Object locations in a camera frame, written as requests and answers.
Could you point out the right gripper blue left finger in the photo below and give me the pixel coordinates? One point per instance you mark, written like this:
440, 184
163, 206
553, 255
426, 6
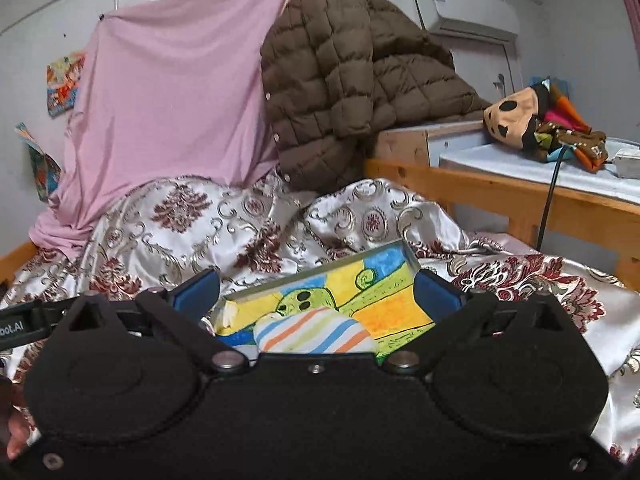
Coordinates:
196, 297

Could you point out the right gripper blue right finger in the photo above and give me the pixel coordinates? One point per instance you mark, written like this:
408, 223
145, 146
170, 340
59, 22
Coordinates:
438, 298

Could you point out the orange blue striped sock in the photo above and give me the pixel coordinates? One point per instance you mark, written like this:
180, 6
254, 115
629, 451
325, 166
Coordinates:
318, 331

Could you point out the metal tray with colourful mat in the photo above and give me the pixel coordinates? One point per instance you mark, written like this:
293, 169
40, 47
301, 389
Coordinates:
374, 288

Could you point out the floral satin bedspread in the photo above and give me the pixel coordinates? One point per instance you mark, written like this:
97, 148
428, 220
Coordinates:
166, 231

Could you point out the colourful rag doll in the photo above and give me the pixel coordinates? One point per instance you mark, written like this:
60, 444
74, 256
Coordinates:
541, 121

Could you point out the pink hanging sheet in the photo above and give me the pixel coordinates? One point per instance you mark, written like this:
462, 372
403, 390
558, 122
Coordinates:
169, 88

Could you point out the brown puffer jacket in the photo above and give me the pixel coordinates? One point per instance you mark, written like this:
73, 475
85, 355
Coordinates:
338, 72

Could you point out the white air conditioner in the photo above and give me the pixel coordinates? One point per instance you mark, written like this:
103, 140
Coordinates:
492, 21

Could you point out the wooden bed frame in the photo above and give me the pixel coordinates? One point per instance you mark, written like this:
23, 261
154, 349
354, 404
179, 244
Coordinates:
481, 203

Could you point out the colourful kite wall decoration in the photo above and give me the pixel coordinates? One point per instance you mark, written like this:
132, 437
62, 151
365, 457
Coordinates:
45, 169

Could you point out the colourful wall poster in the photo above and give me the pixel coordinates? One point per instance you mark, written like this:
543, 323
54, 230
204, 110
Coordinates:
62, 78

